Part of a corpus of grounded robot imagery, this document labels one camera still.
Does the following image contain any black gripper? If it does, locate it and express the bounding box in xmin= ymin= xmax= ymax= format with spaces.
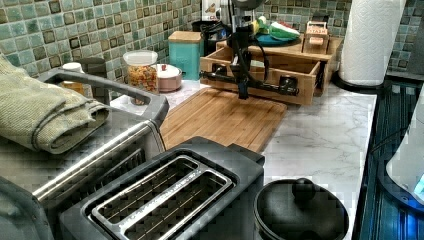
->
xmin=230 ymin=25 xmax=253 ymax=99

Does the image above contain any wooden drawer with black handle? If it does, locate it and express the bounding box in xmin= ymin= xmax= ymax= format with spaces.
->
xmin=200 ymin=47 xmax=325 ymax=105

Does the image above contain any wooden drawer cabinet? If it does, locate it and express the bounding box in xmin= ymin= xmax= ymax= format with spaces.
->
xmin=216 ymin=36 xmax=341 ymax=96

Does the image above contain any wooden cutting board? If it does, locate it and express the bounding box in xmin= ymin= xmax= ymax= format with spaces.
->
xmin=160 ymin=88 xmax=287 ymax=153

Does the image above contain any blue plate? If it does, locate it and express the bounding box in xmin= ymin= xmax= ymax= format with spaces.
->
xmin=256 ymin=34 xmax=301 ymax=47

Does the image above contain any toy lemon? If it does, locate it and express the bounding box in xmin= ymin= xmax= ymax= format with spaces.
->
xmin=251 ymin=20 xmax=260 ymax=35

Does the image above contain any toy watermelon slice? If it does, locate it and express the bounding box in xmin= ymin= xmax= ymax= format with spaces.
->
xmin=269 ymin=22 xmax=300 ymax=39

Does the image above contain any teal canister with wooden lid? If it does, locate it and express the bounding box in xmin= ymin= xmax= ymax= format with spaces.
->
xmin=168 ymin=31 xmax=204 ymax=81

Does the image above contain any pink bowl with white lid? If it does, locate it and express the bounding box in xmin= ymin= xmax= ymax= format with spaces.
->
xmin=157 ymin=64 xmax=182 ymax=93

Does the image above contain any oat cereal box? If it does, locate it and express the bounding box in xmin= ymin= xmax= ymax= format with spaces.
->
xmin=201 ymin=0 xmax=221 ymax=21

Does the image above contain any wooden tea box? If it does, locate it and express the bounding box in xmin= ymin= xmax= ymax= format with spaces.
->
xmin=302 ymin=21 xmax=329 ymax=54

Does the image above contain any glass jar of cereal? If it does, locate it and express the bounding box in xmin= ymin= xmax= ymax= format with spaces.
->
xmin=123 ymin=50 xmax=158 ymax=93

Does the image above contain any black two-slot toaster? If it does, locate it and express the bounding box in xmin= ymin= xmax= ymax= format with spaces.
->
xmin=59 ymin=137 xmax=265 ymax=240

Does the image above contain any black pot with lid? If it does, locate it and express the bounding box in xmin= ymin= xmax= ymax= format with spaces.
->
xmin=253 ymin=178 xmax=349 ymax=240

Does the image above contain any paper towel roll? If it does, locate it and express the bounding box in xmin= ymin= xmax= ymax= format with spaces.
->
xmin=333 ymin=0 xmax=407 ymax=92

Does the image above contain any stainless steel toaster oven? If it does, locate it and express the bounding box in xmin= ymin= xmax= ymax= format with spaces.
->
xmin=1 ymin=69 xmax=169 ymax=240

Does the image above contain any folded beige towel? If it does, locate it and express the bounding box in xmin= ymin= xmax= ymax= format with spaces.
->
xmin=0 ymin=58 xmax=109 ymax=154

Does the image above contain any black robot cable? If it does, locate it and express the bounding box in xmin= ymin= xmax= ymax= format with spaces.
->
xmin=199 ymin=21 xmax=270 ymax=84

